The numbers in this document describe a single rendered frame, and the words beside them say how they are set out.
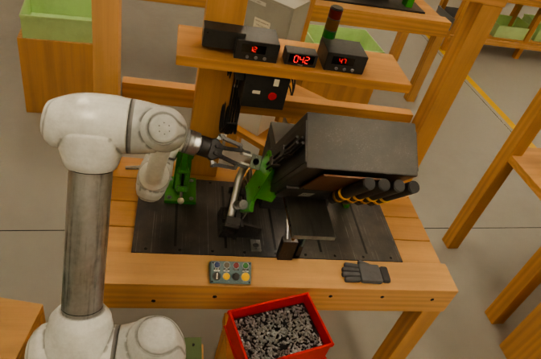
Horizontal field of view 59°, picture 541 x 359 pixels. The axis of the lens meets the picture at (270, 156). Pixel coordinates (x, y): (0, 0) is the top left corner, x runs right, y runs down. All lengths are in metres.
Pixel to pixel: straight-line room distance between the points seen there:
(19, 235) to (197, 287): 1.60
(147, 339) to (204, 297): 0.57
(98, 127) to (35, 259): 1.97
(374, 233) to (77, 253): 1.33
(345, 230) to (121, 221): 0.94
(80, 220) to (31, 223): 2.01
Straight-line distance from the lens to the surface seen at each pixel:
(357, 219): 2.19
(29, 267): 3.00
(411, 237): 2.28
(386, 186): 1.45
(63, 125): 1.14
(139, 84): 2.03
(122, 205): 2.04
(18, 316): 1.88
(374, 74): 1.92
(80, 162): 1.15
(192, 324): 2.75
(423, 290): 2.07
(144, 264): 1.82
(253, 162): 1.87
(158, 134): 1.08
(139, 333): 1.32
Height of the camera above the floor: 2.35
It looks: 38 degrees down
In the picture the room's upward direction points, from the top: 15 degrees clockwise
